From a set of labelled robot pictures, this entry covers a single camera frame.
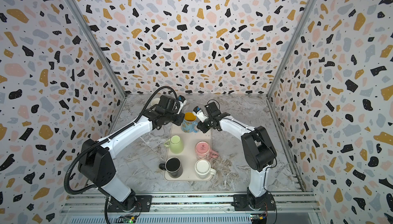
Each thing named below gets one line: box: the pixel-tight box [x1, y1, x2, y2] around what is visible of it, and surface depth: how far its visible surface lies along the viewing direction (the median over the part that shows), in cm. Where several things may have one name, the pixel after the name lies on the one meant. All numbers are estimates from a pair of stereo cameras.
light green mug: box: [163, 135, 185, 154], surface depth 88 cm
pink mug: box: [194, 140, 219, 161], surface depth 83 cm
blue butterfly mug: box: [181, 112, 200, 133], surface depth 97 cm
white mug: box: [194, 158, 217, 179], surface depth 80 cm
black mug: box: [158, 157, 182, 177], surface depth 79 cm
